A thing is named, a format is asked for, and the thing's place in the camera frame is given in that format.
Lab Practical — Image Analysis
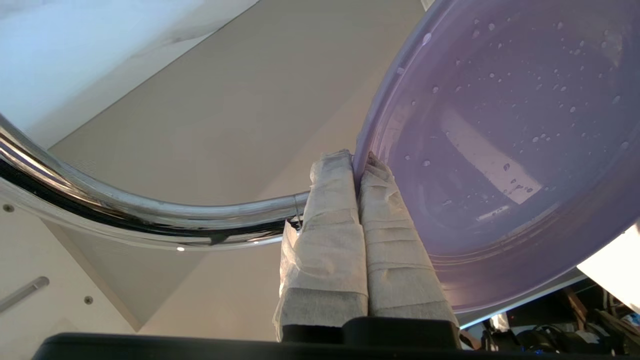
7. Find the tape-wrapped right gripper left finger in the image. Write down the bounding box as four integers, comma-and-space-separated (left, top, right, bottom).
272, 149, 370, 342

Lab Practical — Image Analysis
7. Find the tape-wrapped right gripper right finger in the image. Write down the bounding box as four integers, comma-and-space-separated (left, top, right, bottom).
354, 151, 460, 331

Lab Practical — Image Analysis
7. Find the lavender round plate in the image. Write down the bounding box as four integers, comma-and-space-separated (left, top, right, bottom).
352, 0, 640, 314

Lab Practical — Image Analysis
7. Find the chrome gooseneck faucet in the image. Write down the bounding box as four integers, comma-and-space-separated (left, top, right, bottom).
0, 114, 312, 252

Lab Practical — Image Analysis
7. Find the linear recessed ceiling light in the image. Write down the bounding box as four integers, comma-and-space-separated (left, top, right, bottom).
0, 276, 51, 315

